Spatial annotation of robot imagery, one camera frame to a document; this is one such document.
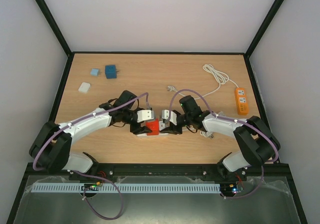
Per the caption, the white power strip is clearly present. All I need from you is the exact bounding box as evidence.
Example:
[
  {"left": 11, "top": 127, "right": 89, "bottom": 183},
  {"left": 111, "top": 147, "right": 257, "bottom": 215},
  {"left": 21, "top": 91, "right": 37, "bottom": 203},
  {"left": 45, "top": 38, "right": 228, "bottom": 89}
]
[{"left": 137, "top": 133, "right": 169, "bottom": 138}]

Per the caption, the small white usb charger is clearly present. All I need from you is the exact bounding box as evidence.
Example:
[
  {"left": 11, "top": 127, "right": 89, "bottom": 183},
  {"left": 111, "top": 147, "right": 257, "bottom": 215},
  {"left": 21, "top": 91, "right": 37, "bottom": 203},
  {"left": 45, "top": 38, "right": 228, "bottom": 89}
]
[{"left": 159, "top": 122, "right": 167, "bottom": 132}]

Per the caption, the red cube socket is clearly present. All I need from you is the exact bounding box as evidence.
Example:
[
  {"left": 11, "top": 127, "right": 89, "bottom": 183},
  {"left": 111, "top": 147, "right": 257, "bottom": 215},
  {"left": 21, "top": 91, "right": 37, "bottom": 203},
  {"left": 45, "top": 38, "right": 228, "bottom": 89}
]
[{"left": 145, "top": 119, "right": 160, "bottom": 136}]

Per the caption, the dark blue cube socket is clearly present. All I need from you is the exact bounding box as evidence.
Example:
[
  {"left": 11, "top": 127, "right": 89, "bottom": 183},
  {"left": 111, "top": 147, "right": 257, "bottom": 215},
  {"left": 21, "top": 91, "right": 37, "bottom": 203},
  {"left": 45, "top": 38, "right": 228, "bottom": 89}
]
[{"left": 104, "top": 64, "right": 118, "bottom": 79}]

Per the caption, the white cube adapter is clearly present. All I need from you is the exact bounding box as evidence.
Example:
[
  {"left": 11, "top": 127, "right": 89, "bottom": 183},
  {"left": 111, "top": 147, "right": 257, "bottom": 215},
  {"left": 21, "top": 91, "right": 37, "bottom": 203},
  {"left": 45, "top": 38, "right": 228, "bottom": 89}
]
[{"left": 78, "top": 82, "right": 91, "bottom": 94}]

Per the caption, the orange power strip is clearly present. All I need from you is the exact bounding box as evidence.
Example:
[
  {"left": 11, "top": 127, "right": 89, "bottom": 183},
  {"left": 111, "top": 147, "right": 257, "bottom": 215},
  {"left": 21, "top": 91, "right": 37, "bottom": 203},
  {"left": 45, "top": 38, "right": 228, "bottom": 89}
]
[{"left": 234, "top": 88, "right": 249, "bottom": 116}]

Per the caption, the light blue usb charger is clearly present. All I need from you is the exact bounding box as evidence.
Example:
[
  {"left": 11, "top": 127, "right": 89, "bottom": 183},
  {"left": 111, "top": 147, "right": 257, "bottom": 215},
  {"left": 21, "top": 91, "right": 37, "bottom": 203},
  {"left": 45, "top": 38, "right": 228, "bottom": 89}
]
[{"left": 90, "top": 68, "right": 100, "bottom": 76}]

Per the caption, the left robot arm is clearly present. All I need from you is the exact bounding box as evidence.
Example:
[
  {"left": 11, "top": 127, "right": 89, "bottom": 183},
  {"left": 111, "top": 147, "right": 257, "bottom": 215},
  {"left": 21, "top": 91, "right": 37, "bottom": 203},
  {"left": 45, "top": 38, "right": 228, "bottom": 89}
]
[{"left": 29, "top": 90, "right": 155, "bottom": 174}]

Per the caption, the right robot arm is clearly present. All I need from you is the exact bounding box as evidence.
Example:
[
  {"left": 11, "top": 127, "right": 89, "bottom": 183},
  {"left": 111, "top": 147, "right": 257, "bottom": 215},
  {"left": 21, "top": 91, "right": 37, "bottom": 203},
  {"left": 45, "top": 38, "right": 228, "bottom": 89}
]
[{"left": 161, "top": 95, "right": 281, "bottom": 180}]

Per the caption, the white cable of orange strip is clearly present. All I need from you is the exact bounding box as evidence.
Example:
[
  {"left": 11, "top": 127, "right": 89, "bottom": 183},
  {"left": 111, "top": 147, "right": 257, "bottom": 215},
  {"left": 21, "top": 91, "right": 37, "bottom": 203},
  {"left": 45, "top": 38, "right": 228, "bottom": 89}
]
[{"left": 165, "top": 64, "right": 241, "bottom": 97}]

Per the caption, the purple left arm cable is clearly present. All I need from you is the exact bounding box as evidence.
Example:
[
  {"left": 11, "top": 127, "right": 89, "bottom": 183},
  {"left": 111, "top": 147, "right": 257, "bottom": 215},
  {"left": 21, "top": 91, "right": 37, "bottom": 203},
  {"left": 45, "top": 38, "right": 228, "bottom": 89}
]
[{"left": 32, "top": 92, "right": 153, "bottom": 220}]

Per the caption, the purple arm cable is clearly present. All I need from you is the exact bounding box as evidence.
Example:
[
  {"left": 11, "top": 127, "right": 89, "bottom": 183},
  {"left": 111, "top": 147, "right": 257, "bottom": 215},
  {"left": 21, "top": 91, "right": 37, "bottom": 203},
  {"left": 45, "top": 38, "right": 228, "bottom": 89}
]
[
  {"left": 169, "top": 88, "right": 280, "bottom": 200},
  {"left": 32, "top": 92, "right": 153, "bottom": 220}
]

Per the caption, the light blue cable duct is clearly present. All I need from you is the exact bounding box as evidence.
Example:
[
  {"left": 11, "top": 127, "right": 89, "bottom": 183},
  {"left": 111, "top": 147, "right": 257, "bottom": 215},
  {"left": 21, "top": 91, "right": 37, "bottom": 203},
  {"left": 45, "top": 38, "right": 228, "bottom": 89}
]
[{"left": 31, "top": 183, "right": 221, "bottom": 194}]

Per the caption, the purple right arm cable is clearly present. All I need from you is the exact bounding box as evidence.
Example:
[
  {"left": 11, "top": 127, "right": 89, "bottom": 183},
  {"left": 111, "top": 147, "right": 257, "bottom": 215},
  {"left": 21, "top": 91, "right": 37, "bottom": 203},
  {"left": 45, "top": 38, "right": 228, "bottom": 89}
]
[{"left": 169, "top": 88, "right": 280, "bottom": 200}]

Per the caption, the black mounting rail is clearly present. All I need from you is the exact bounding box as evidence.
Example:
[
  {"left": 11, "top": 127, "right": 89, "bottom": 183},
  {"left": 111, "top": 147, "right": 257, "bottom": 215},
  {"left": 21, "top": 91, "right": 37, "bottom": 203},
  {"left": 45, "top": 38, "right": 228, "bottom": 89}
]
[{"left": 25, "top": 163, "right": 293, "bottom": 183}]

